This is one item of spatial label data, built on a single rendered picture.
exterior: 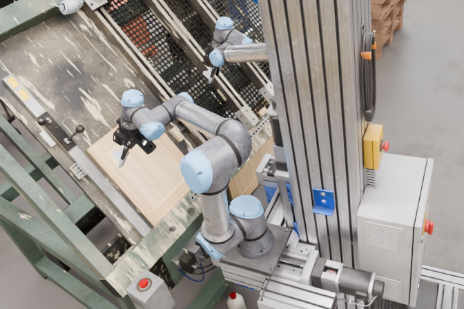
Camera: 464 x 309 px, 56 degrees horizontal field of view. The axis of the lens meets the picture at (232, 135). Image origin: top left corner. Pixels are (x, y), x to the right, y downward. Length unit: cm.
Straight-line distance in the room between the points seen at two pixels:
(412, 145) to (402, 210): 219
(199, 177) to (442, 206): 234
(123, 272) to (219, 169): 101
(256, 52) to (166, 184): 85
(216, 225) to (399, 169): 71
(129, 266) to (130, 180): 40
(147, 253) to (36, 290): 156
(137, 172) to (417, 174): 127
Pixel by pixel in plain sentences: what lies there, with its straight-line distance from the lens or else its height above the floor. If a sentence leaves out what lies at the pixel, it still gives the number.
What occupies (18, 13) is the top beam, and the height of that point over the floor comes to 187.
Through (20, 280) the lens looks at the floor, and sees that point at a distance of 372.
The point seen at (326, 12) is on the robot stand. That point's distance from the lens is 120.
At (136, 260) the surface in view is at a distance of 212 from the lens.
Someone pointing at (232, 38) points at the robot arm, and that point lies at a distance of 203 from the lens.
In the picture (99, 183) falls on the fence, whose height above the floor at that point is 117.
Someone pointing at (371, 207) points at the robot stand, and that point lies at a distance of 160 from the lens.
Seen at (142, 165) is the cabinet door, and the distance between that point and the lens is 222.
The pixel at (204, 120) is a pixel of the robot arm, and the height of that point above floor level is 163.
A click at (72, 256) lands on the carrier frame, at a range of 243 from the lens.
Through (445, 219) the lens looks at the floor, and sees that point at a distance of 323.
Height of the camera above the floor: 241
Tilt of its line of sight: 36 degrees down
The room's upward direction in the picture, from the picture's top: 15 degrees counter-clockwise
